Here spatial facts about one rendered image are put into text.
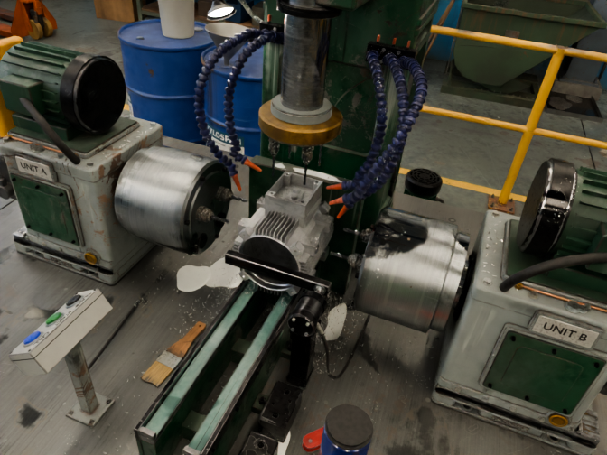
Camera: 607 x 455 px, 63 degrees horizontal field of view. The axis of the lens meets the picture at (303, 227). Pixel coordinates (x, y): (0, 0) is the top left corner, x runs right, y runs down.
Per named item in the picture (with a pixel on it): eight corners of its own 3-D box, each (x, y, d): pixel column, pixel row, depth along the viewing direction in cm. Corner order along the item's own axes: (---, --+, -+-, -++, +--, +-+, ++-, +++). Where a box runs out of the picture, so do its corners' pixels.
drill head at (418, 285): (344, 256, 134) (358, 177, 119) (500, 303, 124) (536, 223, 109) (312, 319, 115) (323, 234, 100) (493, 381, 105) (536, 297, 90)
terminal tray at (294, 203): (282, 194, 127) (284, 170, 122) (321, 206, 124) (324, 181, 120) (262, 219, 118) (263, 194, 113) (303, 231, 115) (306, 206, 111)
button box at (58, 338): (91, 311, 100) (76, 291, 98) (114, 307, 96) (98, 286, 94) (24, 376, 87) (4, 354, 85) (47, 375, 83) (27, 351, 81)
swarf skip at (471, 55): (439, 95, 488) (462, 3, 437) (445, 66, 562) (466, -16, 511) (567, 117, 466) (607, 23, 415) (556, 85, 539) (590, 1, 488)
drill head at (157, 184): (136, 193, 150) (125, 116, 135) (245, 226, 141) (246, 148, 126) (78, 238, 131) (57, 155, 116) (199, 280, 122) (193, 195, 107)
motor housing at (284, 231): (266, 236, 137) (267, 178, 126) (330, 256, 132) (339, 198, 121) (231, 282, 122) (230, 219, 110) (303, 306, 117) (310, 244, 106)
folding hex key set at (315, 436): (334, 424, 106) (335, 420, 105) (342, 437, 104) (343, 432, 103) (299, 442, 102) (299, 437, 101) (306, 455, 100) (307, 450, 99)
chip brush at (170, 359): (194, 320, 127) (194, 318, 126) (210, 328, 125) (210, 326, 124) (139, 379, 111) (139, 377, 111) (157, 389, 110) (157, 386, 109)
